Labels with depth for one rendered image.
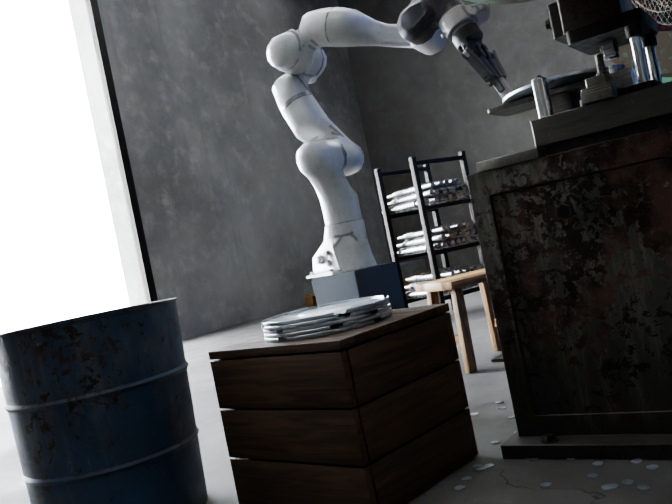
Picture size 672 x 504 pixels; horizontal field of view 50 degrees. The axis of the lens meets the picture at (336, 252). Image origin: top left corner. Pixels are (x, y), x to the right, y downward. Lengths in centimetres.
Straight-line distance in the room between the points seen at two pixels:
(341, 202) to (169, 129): 510
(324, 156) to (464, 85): 723
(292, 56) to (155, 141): 485
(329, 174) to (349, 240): 20
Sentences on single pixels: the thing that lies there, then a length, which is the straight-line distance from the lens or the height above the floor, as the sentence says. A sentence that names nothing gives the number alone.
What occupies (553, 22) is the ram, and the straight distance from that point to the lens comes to 180.
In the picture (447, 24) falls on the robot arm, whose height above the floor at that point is 103.
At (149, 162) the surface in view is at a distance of 677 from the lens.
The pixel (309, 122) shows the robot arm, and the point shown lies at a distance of 210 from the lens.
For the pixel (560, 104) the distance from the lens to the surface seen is 177.
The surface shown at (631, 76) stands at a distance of 171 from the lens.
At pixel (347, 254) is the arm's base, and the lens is 203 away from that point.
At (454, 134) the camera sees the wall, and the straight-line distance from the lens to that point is 918.
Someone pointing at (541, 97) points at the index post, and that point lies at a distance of 164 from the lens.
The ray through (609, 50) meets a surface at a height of 84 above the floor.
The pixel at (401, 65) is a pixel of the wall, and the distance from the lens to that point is 959.
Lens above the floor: 51
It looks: level
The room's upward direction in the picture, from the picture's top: 11 degrees counter-clockwise
